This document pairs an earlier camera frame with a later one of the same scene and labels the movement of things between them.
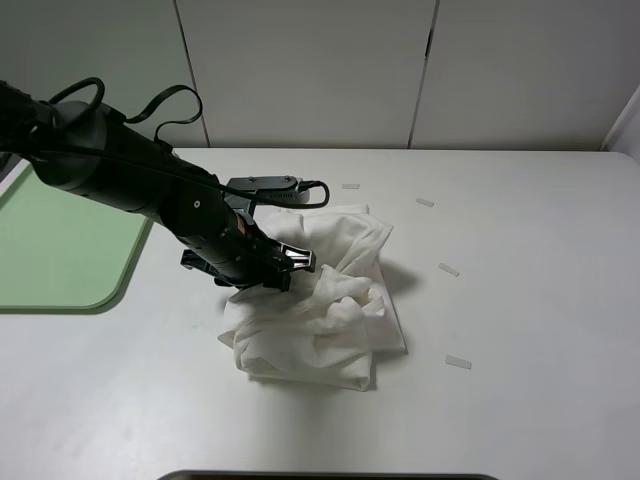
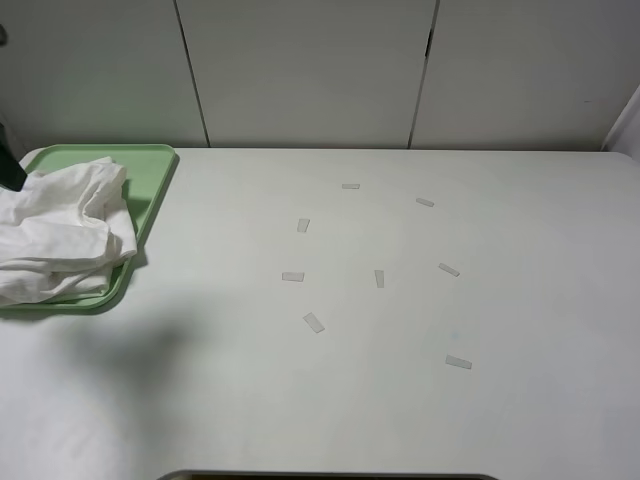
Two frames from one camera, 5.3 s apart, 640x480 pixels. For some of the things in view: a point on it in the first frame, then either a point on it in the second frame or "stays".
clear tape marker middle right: (449, 270) stays
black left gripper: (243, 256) -> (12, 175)
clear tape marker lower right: (457, 362) stays
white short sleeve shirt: (328, 325) -> (64, 231)
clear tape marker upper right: (425, 202) stays
